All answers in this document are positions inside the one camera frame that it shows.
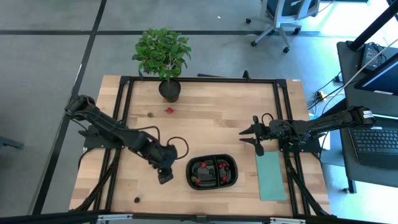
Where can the green cloth mat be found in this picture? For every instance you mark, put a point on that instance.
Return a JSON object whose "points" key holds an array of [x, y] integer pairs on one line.
{"points": [[272, 180]]}

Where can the black power adapter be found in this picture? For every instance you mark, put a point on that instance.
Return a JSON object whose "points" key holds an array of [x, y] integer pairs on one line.
{"points": [[370, 56]]}

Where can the black computer monitor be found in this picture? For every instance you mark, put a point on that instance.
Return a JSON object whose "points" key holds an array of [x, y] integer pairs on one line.
{"points": [[379, 77]]}

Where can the grey furniture foot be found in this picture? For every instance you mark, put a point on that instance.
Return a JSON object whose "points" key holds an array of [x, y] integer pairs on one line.
{"points": [[9, 142]]}

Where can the red strawberry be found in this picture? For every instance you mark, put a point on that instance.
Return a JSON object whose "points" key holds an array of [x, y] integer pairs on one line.
{"points": [[223, 165], [198, 181], [169, 110]]}

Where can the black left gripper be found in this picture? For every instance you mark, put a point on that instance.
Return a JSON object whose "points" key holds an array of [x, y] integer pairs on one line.
{"points": [[163, 158]]}

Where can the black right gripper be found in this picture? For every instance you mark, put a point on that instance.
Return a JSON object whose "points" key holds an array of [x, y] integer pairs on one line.
{"points": [[264, 132]]}

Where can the yellow plug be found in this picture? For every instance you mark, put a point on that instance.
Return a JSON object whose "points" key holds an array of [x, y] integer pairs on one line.
{"points": [[321, 95]]}

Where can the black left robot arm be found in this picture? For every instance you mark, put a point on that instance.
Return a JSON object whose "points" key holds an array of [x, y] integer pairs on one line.
{"points": [[118, 133]]}

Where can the black side desk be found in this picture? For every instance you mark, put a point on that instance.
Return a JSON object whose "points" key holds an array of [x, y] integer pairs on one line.
{"points": [[346, 68]]}

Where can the white office chair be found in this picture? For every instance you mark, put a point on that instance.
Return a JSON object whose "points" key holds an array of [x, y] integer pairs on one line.
{"points": [[280, 9]]}

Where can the black plastic tupperware container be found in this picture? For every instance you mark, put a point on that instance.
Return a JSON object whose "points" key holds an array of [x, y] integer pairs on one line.
{"points": [[192, 183]]}

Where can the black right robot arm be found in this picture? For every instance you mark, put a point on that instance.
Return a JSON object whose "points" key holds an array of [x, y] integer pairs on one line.
{"points": [[326, 123]]}

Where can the black vertical pole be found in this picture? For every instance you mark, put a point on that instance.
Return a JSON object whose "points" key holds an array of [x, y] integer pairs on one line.
{"points": [[373, 26]]}

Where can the red raspberry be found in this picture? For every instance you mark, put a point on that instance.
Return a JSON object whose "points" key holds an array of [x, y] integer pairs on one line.
{"points": [[203, 165]]}

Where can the black keyboard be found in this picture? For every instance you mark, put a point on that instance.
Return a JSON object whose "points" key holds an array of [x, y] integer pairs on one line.
{"points": [[376, 146]]}

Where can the green potted plant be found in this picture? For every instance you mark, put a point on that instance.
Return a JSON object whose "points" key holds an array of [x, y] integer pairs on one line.
{"points": [[161, 53]]}

